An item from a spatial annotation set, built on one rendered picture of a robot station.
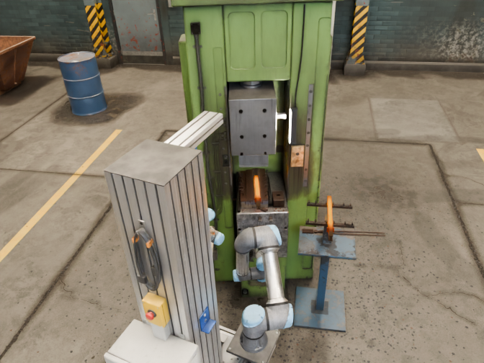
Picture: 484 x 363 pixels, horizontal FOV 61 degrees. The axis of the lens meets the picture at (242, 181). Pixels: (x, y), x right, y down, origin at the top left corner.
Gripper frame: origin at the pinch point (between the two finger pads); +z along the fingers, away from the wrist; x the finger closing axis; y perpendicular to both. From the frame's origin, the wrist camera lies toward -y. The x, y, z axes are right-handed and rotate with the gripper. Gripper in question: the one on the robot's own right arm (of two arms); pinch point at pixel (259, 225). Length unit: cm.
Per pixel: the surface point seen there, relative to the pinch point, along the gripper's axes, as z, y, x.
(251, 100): 31, -76, -3
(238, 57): 45, -98, -10
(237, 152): 31, -39, -13
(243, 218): 24.7, 12.9, -11.1
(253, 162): 30.6, -30.9, -2.8
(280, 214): 24.6, 10.8, 16.1
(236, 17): 45, -122, -10
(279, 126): 79, -34, 20
